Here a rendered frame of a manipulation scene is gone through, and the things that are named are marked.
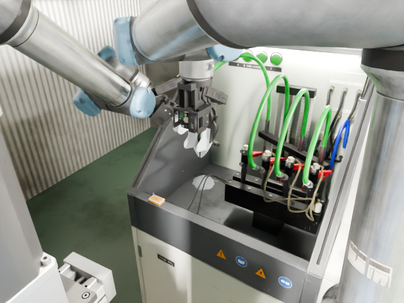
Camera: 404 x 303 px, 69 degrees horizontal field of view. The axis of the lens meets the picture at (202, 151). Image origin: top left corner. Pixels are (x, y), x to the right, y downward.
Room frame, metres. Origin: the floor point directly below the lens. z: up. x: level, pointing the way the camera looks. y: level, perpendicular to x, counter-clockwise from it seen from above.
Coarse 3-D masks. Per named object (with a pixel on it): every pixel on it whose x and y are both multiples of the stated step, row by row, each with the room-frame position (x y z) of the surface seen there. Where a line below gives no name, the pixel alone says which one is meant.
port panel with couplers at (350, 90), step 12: (336, 72) 1.05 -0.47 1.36; (348, 72) 1.03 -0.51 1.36; (336, 84) 1.05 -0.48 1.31; (348, 84) 1.02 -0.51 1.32; (360, 84) 1.00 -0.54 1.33; (324, 96) 1.06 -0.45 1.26; (336, 96) 1.04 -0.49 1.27; (348, 96) 1.02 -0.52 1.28; (360, 96) 1.00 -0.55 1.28; (336, 108) 1.04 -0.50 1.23; (348, 108) 1.02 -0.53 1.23; (324, 120) 1.05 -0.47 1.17; (336, 132) 1.03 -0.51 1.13
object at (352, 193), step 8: (368, 128) 0.77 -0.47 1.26; (360, 160) 0.74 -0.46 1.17; (360, 168) 0.73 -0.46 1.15; (352, 184) 0.73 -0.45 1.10; (352, 192) 0.72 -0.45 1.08; (352, 200) 0.71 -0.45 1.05; (344, 208) 0.72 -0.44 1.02; (352, 208) 0.70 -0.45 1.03; (344, 216) 0.70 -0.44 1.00; (328, 280) 0.51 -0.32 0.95; (320, 288) 0.52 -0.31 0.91; (328, 288) 0.51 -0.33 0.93; (320, 296) 0.51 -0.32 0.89
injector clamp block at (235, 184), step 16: (240, 176) 0.96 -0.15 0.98; (240, 192) 0.88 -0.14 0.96; (256, 192) 0.85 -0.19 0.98; (272, 192) 0.88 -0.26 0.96; (288, 192) 0.85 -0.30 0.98; (256, 208) 0.84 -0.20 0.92; (272, 208) 0.81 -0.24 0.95; (304, 208) 0.77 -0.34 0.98; (256, 224) 0.84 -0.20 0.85; (272, 224) 0.81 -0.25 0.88; (288, 224) 0.78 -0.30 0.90; (304, 224) 0.75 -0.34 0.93
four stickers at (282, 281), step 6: (216, 246) 0.69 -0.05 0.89; (216, 252) 0.69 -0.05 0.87; (222, 252) 0.67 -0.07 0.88; (222, 258) 0.67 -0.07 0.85; (240, 258) 0.64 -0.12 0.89; (240, 264) 0.64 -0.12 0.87; (246, 264) 0.63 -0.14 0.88; (258, 270) 0.61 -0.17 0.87; (264, 270) 0.60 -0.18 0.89; (264, 276) 0.60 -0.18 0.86; (282, 276) 0.57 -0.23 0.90; (282, 282) 0.57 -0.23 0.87; (288, 282) 0.56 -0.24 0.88; (288, 288) 0.56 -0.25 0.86
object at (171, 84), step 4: (176, 76) 0.90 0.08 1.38; (180, 76) 0.89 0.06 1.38; (172, 80) 0.88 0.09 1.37; (176, 80) 0.88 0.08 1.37; (180, 80) 0.88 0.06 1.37; (160, 84) 0.89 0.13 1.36; (164, 84) 0.86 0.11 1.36; (168, 84) 0.87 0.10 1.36; (172, 84) 0.87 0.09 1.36; (176, 84) 0.87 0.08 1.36; (152, 88) 0.87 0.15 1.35; (156, 88) 0.85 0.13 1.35; (160, 88) 0.85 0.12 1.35; (164, 88) 0.86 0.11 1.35; (168, 88) 0.86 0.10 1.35; (172, 88) 0.87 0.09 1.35; (156, 92) 0.85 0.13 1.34; (160, 92) 0.85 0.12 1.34; (164, 92) 0.86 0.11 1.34
